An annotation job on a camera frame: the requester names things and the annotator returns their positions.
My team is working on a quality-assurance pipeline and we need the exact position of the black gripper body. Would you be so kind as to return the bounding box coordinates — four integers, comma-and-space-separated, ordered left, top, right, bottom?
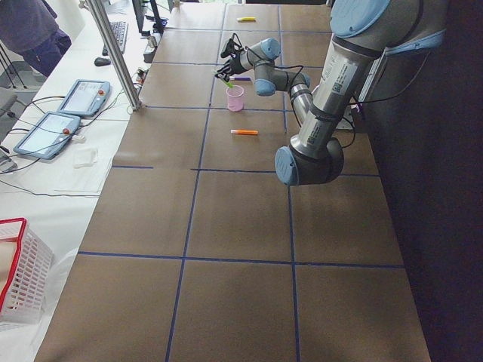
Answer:
222, 52, 250, 78

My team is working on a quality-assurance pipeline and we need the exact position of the green highlighter pen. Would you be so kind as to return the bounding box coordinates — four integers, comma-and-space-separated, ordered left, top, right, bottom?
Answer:
213, 69, 234, 89

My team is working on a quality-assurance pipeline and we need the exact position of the yellow highlighter pen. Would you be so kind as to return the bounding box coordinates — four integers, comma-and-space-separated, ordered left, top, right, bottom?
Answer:
237, 17, 257, 23

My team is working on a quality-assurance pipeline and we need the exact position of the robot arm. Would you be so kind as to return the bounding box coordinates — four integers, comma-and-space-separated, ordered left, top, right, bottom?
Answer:
215, 1, 448, 186

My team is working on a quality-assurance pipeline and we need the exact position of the purple highlighter pen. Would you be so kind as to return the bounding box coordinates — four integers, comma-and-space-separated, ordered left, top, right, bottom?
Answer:
229, 76, 251, 81

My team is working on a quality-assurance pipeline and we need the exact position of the pink mesh pen holder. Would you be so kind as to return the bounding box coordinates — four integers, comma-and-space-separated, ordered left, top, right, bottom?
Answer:
226, 85, 245, 112

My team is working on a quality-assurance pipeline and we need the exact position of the orange highlighter pen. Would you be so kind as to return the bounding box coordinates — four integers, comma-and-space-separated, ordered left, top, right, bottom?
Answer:
230, 129, 259, 136

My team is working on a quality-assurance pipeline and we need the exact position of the black keyboard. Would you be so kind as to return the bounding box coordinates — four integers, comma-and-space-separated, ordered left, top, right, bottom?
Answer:
109, 21, 128, 54

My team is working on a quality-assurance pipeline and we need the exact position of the black computer mouse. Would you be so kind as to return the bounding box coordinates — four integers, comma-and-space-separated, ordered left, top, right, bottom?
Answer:
94, 57, 111, 67

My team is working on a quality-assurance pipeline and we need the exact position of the far teach pendant tablet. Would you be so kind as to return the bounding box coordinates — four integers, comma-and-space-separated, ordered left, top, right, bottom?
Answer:
57, 79, 111, 117

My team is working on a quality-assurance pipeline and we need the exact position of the teach pendant tablet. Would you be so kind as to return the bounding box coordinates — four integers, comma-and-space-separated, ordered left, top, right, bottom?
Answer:
14, 112, 81, 160
57, 79, 111, 117

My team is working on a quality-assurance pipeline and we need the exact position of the crumpled white tissue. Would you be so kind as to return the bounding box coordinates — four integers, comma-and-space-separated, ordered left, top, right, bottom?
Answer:
72, 148, 98, 168

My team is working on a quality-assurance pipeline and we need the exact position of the near teach pendant tablet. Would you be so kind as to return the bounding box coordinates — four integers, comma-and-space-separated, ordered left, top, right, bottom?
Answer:
14, 112, 81, 160

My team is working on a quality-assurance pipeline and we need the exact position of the person in dark clothes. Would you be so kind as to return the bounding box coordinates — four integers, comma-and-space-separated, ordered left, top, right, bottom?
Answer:
1, 0, 72, 77

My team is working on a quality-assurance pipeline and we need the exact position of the white red plastic basket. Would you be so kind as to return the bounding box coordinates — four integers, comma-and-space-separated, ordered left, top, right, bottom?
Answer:
1, 218, 53, 331

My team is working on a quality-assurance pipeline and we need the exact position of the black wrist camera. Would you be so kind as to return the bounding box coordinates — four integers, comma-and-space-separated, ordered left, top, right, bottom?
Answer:
220, 38, 241, 59

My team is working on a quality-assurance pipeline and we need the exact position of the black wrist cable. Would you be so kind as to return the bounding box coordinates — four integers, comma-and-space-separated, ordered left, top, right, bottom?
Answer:
228, 32, 305, 87

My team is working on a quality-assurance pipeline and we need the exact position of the aluminium frame post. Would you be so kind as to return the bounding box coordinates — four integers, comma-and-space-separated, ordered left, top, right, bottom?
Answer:
86, 0, 142, 111

